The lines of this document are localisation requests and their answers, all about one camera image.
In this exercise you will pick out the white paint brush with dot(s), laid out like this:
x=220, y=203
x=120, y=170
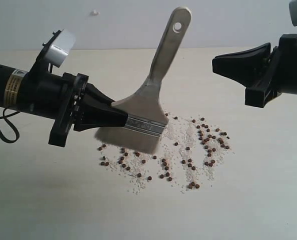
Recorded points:
x=146, y=119

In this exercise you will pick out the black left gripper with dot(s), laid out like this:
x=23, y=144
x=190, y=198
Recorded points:
x=51, y=96

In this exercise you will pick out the scattered rice and brown pellets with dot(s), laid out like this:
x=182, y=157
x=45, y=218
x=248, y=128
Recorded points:
x=188, y=152

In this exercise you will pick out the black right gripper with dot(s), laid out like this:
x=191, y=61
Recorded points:
x=245, y=67

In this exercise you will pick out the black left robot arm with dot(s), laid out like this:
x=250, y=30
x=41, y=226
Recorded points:
x=11, y=80

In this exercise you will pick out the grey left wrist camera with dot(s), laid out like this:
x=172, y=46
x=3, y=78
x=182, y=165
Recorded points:
x=58, y=47

